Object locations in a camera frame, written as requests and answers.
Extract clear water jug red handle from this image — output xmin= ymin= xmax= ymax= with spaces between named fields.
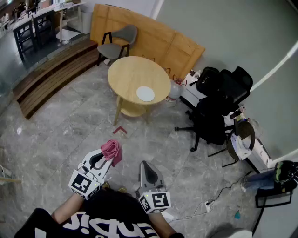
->
xmin=164 ymin=74 xmax=188 ymax=108

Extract pink cloth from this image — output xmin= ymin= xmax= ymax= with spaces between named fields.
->
xmin=100 ymin=139 xmax=123 ymax=167

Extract pile of small colourful items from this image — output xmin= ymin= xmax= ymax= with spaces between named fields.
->
xmin=230 ymin=104 xmax=247 ymax=121

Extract white power strip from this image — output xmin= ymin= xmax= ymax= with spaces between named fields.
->
xmin=204 ymin=198 xmax=216 ymax=212

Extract black office chair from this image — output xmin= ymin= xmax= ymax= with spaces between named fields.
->
xmin=174 ymin=66 xmax=254 ymax=153

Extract white low cabinet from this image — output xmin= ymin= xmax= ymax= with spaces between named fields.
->
xmin=180 ymin=69 xmax=273 ymax=169

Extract brown wooden steps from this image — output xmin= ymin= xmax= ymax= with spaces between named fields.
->
xmin=13 ymin=38 xmax=100 ymax=120

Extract black backpack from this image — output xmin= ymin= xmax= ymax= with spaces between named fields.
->
xmin=190 ymin=66 xmax=224 ymax=96

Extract round wooden table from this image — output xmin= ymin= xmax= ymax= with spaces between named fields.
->
xmin=107 ymin=56 xmax=172 ymax=126

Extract black metal stool frame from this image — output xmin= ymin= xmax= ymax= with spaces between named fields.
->
xmin=252 ymin=187 xmax=293 ymax=235

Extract person's left forearm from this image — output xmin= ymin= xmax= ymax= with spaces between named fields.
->
xmin=51 ymin=192 xmax=87 ymax=225

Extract white wall pipe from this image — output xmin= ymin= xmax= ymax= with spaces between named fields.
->
xmin=250 ymin=40 xmax=298 ymax=92

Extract black cable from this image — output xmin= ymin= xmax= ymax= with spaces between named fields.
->
xmin=213 ymin=171 xmax=252 ymax=201

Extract black printed t-shirt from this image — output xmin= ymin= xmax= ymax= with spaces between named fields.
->
xmin=14 ymin=188 xmax=184 ymax=238

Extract clear plastic bag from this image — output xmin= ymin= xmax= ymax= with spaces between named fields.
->
xmin=246 ymin=118 xmax=264 ymax=138

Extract gray chair with black frame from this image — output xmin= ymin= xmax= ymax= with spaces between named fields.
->
xmin=96 ymin=25 xmax=138 ymax=67

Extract white table with wooden legs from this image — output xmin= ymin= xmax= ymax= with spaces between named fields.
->
xmin=54 ymin=1 xmax=87 ymax=43

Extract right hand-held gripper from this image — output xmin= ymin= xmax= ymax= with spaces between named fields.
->
xmin=135 ymin=160 xmax=172 ymax=214

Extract dark brown round chair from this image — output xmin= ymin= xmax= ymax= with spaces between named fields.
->
xmin=208 ymin=119 xmax=261 ymax=174

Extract white plate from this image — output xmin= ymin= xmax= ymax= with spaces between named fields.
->
xmin=136 ymin=86 xmax=156 ymax=102

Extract white crumpled cloth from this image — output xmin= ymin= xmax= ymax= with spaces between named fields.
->
xmin=230 ymin=134 xmax=252 ymax=161

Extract white sheet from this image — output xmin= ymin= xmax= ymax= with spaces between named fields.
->
xmin=55 ymin=26 xmax=81 ymax=43

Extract black wooden chair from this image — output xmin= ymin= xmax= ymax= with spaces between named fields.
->
xmin=13 ymin=20 xmax=37 ymax=61
xmin=32 ymin=10 xmax=56 ymax=51

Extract person's right forearm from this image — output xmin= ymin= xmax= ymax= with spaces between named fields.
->
xmin=149 ymin=210 xmax=179 ymax=237

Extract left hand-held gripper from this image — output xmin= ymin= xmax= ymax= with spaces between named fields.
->
xmin=68 ymin=150 xmax=115 ymax=200

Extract large orange wooden board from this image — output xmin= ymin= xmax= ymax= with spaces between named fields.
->
xmin=90 ymin=3 xmax=206 ymax=80

